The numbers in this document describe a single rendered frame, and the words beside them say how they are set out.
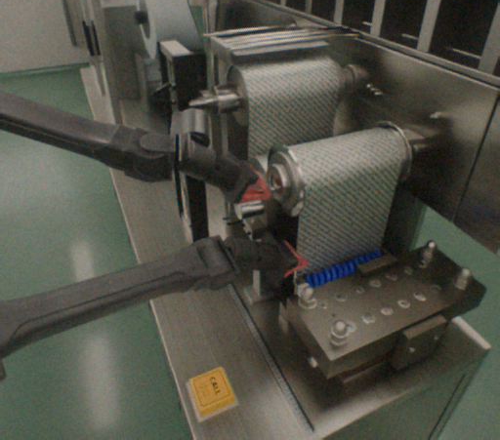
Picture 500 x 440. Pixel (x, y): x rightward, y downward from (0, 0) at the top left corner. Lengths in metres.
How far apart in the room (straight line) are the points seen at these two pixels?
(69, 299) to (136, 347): 1.54
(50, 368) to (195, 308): 1.25
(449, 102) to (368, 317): 0.45
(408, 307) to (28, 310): 0.68
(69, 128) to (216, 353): 0.55
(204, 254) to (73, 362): 1.52
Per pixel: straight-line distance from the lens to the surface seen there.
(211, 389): 0.86
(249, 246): 0.74
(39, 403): 2.08
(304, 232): 0.80
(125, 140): 0.66
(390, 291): 0.90
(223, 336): 0.95
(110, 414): 1.95
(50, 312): 0.55
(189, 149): 0.66
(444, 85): 0.89
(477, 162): 0.86
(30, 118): 0.72
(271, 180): 0.79
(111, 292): 0.57
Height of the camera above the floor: 1.67
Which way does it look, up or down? 34 degrees down
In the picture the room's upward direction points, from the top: straight up
